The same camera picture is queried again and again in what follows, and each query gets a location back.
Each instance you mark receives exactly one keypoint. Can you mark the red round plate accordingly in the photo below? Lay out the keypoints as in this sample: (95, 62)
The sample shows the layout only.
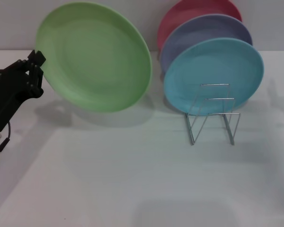
(180, 16)

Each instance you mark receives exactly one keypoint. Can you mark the green round plate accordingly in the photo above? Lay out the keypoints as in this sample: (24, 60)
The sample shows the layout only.
(94, 59)

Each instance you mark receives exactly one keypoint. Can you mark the teal blue round plate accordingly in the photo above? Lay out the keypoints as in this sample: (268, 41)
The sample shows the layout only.
(210, 68)

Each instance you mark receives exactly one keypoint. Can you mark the purple round plate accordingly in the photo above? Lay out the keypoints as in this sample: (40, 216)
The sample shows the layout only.
(203, 30)

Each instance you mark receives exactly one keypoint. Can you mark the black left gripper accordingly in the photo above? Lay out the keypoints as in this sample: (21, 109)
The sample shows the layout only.
(7, 89)

